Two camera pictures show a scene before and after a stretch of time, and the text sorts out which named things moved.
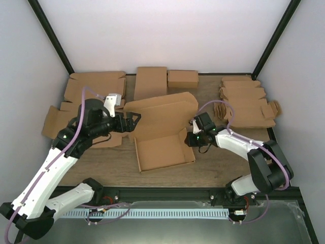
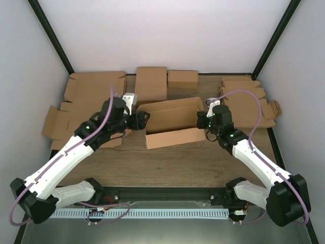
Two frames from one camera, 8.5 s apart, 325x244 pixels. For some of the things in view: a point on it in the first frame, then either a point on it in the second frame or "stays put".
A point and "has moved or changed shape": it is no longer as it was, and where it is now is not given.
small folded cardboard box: [183, 79] stays put
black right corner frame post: [276, 39] stays put
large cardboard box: [159, 133] has moved or changed shape
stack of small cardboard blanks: [245, 96] stays put
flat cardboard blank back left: [100, 83] stays put
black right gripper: [191, 142] → [200, 116]
